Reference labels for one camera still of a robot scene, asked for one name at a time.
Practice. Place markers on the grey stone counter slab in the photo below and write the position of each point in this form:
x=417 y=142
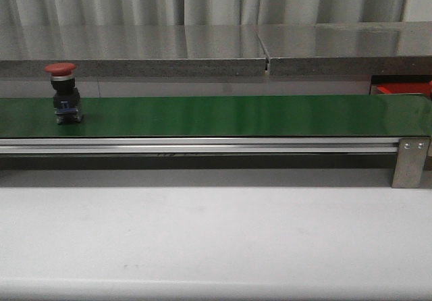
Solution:
x=133 y=51

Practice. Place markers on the green conveyor belt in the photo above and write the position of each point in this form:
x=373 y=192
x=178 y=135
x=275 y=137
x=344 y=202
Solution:
x=311 y=115

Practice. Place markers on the red plastic tray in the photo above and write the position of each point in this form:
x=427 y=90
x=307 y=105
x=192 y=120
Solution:
x=423 y=88

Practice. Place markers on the white pleated curtain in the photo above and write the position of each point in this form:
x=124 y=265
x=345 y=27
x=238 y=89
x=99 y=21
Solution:
x=197 y=12

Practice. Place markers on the aluminium conveyor frame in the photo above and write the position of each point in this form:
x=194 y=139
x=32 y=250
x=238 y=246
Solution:
x=215 y=145

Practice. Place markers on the steel conveyor support bracket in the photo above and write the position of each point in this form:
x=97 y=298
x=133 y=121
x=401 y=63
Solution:
x=412 y=154

